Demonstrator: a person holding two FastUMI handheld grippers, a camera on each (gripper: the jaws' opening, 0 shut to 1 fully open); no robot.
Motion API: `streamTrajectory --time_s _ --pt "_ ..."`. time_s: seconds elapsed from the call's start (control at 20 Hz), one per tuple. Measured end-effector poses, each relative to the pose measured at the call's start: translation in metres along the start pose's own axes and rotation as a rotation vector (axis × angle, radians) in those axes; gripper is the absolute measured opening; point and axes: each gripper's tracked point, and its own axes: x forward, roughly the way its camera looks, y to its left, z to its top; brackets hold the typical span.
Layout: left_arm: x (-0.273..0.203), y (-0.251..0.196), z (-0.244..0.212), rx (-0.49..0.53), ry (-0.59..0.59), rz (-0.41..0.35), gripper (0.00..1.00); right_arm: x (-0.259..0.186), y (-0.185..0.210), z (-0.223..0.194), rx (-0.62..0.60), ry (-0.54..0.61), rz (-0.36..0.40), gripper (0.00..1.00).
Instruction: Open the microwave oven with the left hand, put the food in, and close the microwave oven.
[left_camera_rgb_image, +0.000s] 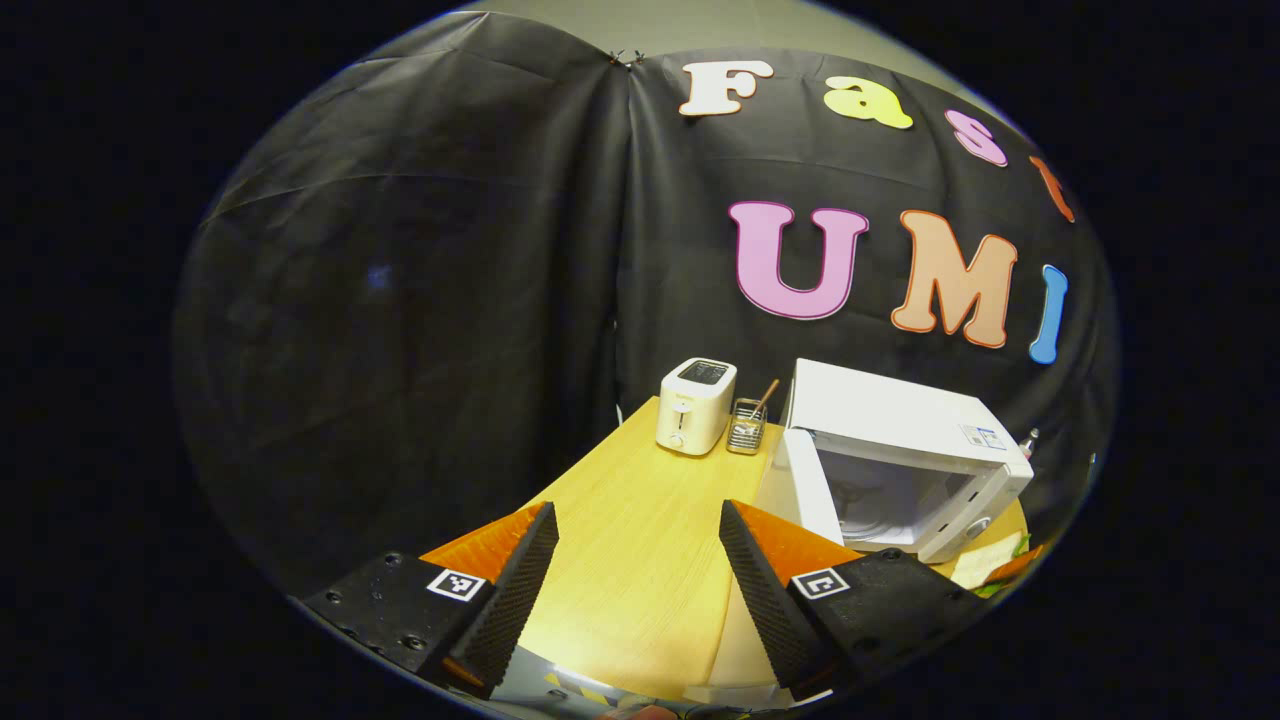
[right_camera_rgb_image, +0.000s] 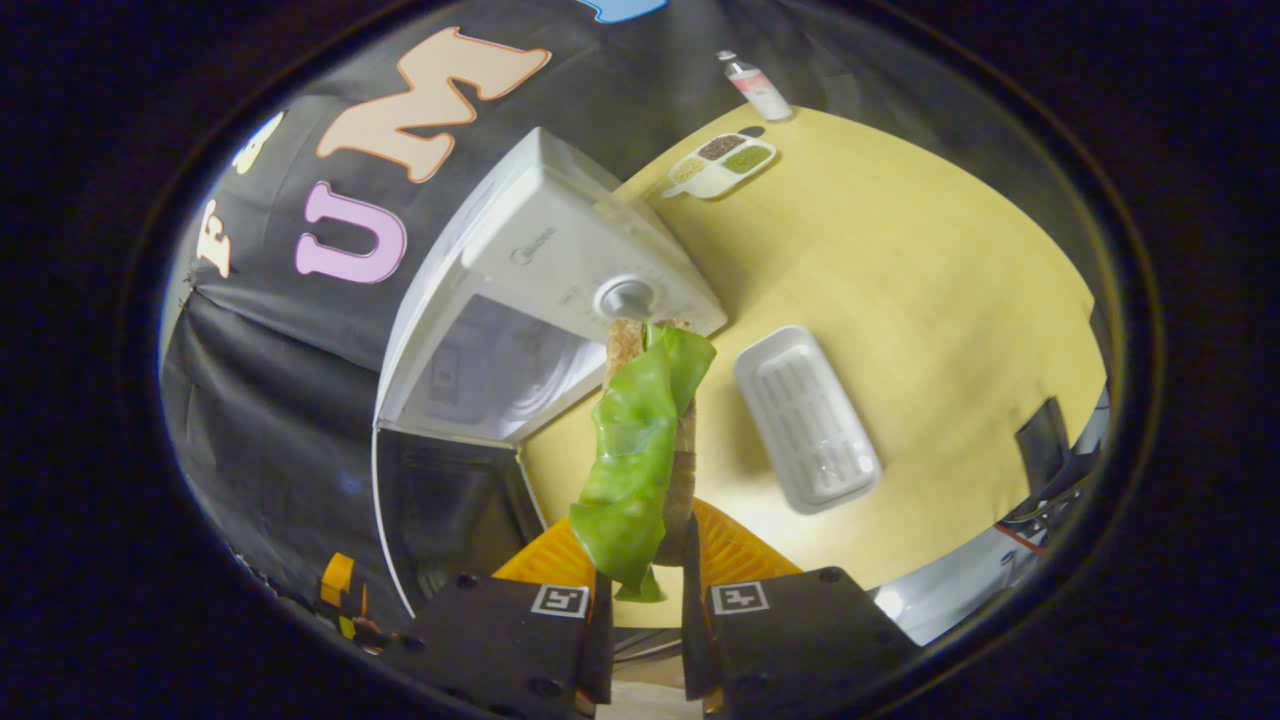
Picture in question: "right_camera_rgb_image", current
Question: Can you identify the white microwave oven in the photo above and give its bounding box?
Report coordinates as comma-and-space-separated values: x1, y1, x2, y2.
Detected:
370, 127, 728, 616

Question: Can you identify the black backdrop cloth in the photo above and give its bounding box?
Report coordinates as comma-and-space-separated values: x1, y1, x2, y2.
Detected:
160, 0, 901, 641

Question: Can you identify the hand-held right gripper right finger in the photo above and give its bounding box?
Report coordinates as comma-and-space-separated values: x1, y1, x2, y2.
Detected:
680, 498, 921, 716

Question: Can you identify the clear bottle with pink label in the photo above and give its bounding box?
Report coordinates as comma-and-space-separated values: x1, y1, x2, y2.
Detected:
717, 50, 793, 122

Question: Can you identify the white divided dish with spices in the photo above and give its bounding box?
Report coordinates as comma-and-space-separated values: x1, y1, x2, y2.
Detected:
663, 132, 778, 200

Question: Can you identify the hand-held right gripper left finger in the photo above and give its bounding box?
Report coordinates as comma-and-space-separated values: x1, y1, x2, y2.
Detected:
385, 515, 613, 716

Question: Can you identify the sandwich with green lettuce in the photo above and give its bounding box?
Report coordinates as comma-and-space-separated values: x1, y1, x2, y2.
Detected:
570, 318, 717, 603

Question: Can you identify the white rectangular tray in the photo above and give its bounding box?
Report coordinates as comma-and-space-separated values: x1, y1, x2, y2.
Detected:
735, 325, 883, 516

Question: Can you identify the tangle of thin cables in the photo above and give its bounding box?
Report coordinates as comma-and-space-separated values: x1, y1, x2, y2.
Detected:
993, 445, 1103, 557

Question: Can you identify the flat black box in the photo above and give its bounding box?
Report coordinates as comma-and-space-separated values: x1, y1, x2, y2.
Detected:
1015, 397, 1073, 493

